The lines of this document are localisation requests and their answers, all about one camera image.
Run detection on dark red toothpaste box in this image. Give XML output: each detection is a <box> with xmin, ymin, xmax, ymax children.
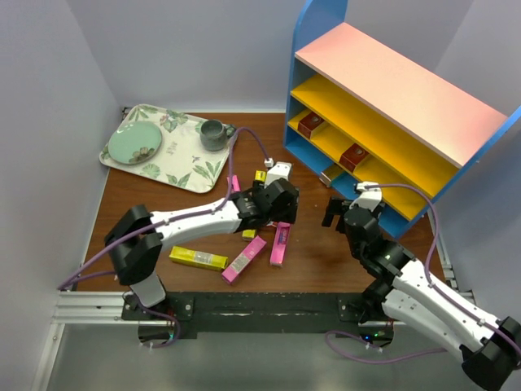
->
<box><xmin>297</xmin><ymin>112</ymin><xmax>327</xmax><ymax>138</ymax></box>

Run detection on floral leaf print tray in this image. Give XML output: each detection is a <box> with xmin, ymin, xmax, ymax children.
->
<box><xmin>99</xmin><ymin>104</ymin><xmax>230</xmax><ymax>194</ymax></box>

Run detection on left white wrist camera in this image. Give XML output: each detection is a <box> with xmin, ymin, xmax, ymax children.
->
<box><xmin>265</xmin><ymin>161</ymin><xmax>292</xmax><ymax>187</ymax></box>

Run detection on blue shelf with coloured boards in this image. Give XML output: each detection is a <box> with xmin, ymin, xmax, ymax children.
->
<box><xmin>283</xmin><ymin>1</ymin><xmax>520</xmax><ymax>238</ymax></box>

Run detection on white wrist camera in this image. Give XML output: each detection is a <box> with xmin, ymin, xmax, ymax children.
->
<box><xmin>350</xmin><ymin>182</ymin><xmax>383</xmax><ymax>212</ymax></box>
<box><xmin>265</xmin><ymin>161</ymin><xmax>292</xmax><ymax>187</ymax></box>

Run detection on black mounting base plate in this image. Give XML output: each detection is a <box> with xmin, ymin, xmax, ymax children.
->
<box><xmin>121</xmin><ymin>292</ymin><xmax>397</xmax><ymax>345</ymax></box>

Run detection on red 3D toothpaste box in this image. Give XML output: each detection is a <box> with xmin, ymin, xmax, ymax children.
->
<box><xmin>339</xmin><ymin>143</ymin><xmax>370</xmax><ymax>173</ymax></box>

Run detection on yellow toothpaste box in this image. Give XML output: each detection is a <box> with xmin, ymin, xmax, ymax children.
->
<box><xmin>169</xmin><ymin>246</ymin><xmax>229</xmax><ymax>271</ymax></box>
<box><xmin>242</xmin><ymin>229</ymin><xmax>256</xmax><ymax>241</ymax></box>
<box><xmin>253</xmin><ymin>170</ymin><xmax>267</xmax><ymax>188</ymax></box>

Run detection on grey ceramic mug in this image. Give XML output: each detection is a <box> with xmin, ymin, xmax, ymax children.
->
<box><xmin>199</xmin><ymin>120</ymin><xmax>236</xmax><ymax>152</ymax></box>

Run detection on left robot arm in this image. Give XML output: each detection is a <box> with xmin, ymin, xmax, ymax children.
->
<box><xmin>105</xmin><ymin>178</ymin><xmax>300</xmax><ymax>319</ymax></box>

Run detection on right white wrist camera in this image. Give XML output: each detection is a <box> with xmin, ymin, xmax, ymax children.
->
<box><xmin>350</xmin><ymin>182</ymin><xmax>383</xmax><ymax>212</ymax></box>

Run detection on mint green ceramic plate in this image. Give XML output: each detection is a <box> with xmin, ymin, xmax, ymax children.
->
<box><xmin>107</xmin><ymin>121</ymin><xmax>163</xmax><ymax>165</ymax></box>

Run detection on small pink toothpaste box upper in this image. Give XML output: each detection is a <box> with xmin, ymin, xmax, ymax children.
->
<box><xmin>227</xmin><ymin>175</ymin><xmax>241</xmax><ymax>192</ymax></box>

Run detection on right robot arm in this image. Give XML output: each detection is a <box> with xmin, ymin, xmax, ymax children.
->
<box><xmin>322</xmin><ymin>197</ymin><xmax>520</xmax><ymax>390</ymax></box>

